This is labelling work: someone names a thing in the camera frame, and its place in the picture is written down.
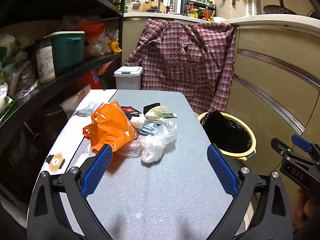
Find orange snack bag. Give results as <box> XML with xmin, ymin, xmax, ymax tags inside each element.
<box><xmin>82</xmin><ymin>101</ymin><xmax>138</xmax><ymax>152</ymax></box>

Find clear plastic bag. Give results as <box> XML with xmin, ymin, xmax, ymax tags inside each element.
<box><xmin>117</xmin><ymin>120</ymin><xmax>179</xmax><ymax>164</ymax></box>

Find white tissue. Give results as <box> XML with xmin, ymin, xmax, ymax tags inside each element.
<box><xmin>130</xmin><ymin>114</ymin><xmax>146</xmax><ymax>129</ymax></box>

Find light blue face mask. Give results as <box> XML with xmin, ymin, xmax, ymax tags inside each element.
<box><xmin>137</xmin><ymin>121</ymin><xmax>159</xmax><ymax>136</ymax></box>

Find black red crab packet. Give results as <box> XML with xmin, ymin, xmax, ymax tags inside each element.
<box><xmin>121</xmin><ymin>106</ymin><xmax>141</xmax><ymax>120</ymax></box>

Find green white wrapper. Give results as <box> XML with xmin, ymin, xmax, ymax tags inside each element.
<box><xmin>162</xmin><ymin>113</ymin><xmax>177</xmax><ymax>119</ymax></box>

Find black pouch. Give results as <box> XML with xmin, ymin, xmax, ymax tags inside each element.
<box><xmin>143</xmin><ymin>102</ymin><xmax>161</xmax><ymax>114</ymax></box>

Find yellow trash bin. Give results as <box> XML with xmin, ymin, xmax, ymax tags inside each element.
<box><xmin>197</xmin><ymin>112</ymin><xmax>257</xmax><ymax>161</ymax></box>

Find chrome kitchen faucet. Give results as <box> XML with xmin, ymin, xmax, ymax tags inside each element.
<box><xmin>146</xmin><ymin>0</ymin><xmax>161</xmax><ymax>12</ymax></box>

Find person's right hand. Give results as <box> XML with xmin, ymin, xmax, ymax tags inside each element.
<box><xmin>291</xmin><ymin>188</ymin><xmax>319</xmax><ymax>231</ymax></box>

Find black bin liner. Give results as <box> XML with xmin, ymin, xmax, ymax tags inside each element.
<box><xmin>200</xmin><ymin>111</ymin><xmax>252</xmax><ymax>153</ymax></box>

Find white patterned board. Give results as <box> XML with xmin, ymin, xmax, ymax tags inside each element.
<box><xmin>27</xmin><ymin>89</ymin><xmax>117</xmax><ymax>239</ymax></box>

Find red bag under shelf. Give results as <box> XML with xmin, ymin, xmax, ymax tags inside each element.
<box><xmin>74</xmin><ymin>70</ymin><xmax>103</xmax><ymax>90</ymax></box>

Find white lidded bin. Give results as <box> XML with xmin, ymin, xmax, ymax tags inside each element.
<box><xmin>114</xmin><ymin>66</ymin><xmax>143</xmax><ymax>90</ymax></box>

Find red plaid shirt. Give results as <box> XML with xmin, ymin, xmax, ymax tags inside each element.
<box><xmin>124</xmin><ymin>18</ymin><xmax>236</xmax><ymax>113</ymax></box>

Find white label jar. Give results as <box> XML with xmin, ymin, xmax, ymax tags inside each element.
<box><xmin>36</xmin><ymin>37</ymin><xmax>55</xmax><ymax>83</ymax></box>

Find white plastic bags on shelf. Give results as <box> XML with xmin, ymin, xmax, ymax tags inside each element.
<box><xmin>84</xmin><ymin>28</ymin><xmax>119</xmax><ymax>57</ymax></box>

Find teal storage box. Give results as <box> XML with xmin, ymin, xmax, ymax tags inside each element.
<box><xmin>47</xmin><ymin>31</ymin><xmax>85</xmax><ymax>76</ymax></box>

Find yellow toy figure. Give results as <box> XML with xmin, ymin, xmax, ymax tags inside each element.
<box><xmin>108</xmin><ymin>40</ymin><xmax>122</xmax><ymax>53</ymax></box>

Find black frying pan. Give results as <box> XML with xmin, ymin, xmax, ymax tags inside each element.
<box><xmin>263</xmin><ymin>0</ymin><xmax>296</xmax><ymax>15</ymax></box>

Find black shelving rack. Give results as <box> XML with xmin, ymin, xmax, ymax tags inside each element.
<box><xmin>0</xmin><ymin>0</ymin><xmax>129</xmax><ymax>205</ymax></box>

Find orange bag on shelf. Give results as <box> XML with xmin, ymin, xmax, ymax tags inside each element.
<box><xmin>76</xmin><ymin>21</ymin><xmax>106</xmax><ymax>41</ymax></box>

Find spice rack with bottles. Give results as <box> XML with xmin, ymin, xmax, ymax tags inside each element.
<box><xmin>183</xmin><ymin>0</ymin><xmax>216</xmax><ymax>22</ymax></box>

